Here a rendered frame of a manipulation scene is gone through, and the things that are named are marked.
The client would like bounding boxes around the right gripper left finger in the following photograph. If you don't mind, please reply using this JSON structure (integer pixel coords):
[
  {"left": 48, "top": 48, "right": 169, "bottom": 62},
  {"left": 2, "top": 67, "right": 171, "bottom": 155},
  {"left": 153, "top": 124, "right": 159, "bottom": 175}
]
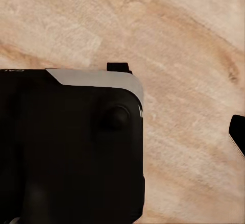
[{"left": 0, "top": 115, "right": 27, "bottom": 176}]

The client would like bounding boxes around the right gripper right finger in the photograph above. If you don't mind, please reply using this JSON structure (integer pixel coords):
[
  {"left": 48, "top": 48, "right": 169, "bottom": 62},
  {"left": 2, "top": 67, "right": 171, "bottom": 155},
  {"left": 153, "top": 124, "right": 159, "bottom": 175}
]
[{"left": 229, "top": 115, "right": 245, "bottom": 156}]

